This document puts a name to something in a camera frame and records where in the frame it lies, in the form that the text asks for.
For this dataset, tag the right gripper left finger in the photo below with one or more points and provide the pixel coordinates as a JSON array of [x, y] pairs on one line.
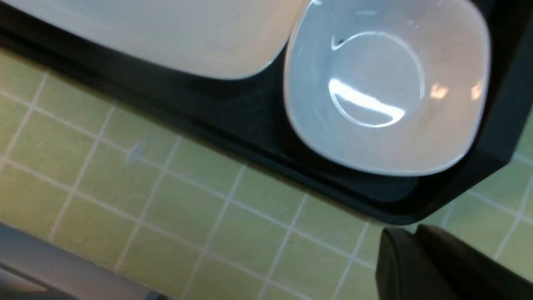
[[405, 271]]

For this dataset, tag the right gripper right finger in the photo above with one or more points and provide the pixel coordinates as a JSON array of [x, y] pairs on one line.
[[470, 273]]

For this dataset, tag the white shallow bowl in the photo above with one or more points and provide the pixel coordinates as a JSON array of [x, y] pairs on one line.
[[390, 87]]

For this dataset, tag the large white square plate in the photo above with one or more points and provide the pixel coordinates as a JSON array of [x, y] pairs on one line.
[[220, 39]]

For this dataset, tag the black serving tray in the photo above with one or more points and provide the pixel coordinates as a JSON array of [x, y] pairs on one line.
[[247, 117]]

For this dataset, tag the green checkered tablecloth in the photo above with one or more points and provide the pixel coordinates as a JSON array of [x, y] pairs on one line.
[[114, 186]]

